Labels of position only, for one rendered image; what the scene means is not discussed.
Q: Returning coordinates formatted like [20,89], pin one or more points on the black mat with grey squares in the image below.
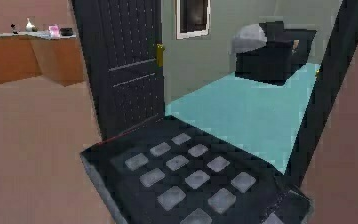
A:
[193,176]

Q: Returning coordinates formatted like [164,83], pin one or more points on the dark panelled room door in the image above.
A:
[127,66]

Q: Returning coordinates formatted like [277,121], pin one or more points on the grey round cushion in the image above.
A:
[250,36]

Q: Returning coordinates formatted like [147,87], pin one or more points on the black armchair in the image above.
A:
[273,55]

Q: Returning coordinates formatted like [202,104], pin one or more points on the black bowl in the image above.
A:
[66,31]

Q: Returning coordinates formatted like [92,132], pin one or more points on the pink container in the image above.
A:
[54,31]

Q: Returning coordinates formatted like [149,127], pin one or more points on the orange wooden counter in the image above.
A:
[37,56]

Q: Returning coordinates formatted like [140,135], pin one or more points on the white vase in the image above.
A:
[29,26]

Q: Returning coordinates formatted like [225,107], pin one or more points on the small black figurine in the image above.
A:
[13,28]

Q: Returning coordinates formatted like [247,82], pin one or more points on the white framed wall picture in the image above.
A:
[193,16]

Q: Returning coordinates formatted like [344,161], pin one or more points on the dark door frame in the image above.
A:
[323,86]

